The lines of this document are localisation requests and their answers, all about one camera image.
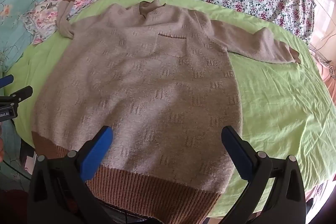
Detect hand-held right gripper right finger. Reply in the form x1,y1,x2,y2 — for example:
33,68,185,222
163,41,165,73
221,126,307,224

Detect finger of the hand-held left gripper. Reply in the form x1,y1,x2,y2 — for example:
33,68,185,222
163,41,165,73
0,75,14,88
9,85,33,104

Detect pastel floral pillow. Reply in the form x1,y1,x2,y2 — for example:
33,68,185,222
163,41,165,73
22,0,97,45

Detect green bed sheet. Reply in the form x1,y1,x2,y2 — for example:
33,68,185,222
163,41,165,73
13,0,336,216

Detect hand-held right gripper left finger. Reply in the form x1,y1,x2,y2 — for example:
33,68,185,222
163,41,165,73
28,126,126,224

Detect beige knit sweater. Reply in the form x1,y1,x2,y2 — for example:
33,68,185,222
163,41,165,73
31,0,302,216

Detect pink cloth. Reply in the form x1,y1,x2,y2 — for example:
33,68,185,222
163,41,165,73
308,46,336,114

